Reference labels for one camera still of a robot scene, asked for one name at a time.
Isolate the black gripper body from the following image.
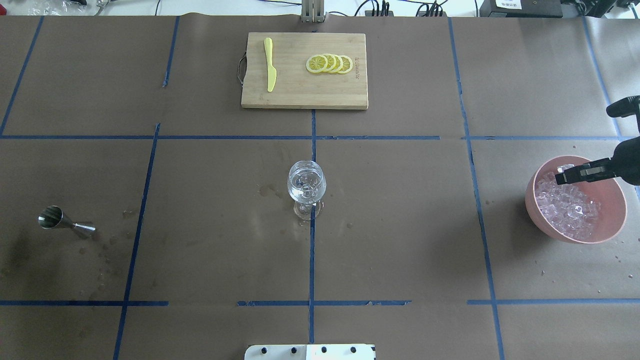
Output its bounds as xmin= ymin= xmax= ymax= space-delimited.
xmin=611 ymin=137 xmax=640 ymax=187

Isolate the steel double jigger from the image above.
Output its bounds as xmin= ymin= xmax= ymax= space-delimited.
xmin=38 ymin=205 xmax=98 ymax=239

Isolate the pink bowl of ice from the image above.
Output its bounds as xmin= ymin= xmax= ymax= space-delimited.
xmin=525 ymin=155 xmax=628 ymax=244

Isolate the clear wine glass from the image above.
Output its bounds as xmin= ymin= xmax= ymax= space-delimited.
xmin=286 ymin=161 xmax=327 ymax=222

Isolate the black box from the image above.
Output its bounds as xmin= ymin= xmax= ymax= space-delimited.
xmin=478 ymin=0 xmax=563 ymax=19

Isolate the lemon slice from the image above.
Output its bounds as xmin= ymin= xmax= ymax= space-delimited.
xmin=337 ymin=55 xmax=354 ymax=75
xmin=328 ymin=54 xmax=344 ymax=74
xmin=320 ymin=54 xmax=337 ymax=73
xmin=305 ymin=54 xmax=324 ymax=74

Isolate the wooden cutting board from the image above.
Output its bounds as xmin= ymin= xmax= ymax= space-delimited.
xmin=241 ymin=32 xmax=370 ymax=110

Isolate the yellow plastic knife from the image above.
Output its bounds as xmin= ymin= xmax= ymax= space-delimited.
xmin=263 ymin=38 xmax=277 ymax=92

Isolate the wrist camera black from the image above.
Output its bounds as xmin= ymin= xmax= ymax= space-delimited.
xmin=605 ymin=95 xmax=640 ymax=118

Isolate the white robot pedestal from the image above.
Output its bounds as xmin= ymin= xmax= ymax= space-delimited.
xmin=243 ymin=343 xmax=377 ymax=360

